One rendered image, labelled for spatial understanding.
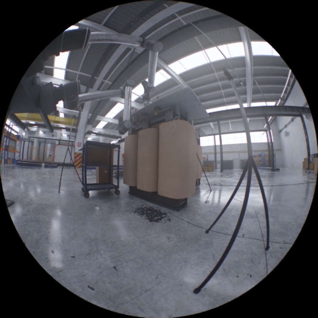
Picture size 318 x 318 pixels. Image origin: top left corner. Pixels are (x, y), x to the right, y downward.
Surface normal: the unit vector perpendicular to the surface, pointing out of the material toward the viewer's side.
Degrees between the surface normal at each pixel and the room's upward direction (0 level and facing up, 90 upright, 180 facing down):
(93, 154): 90
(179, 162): 90
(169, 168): 90
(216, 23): 180
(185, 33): 180
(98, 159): 90
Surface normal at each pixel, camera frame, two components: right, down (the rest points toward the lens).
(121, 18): -0.08, 0.99
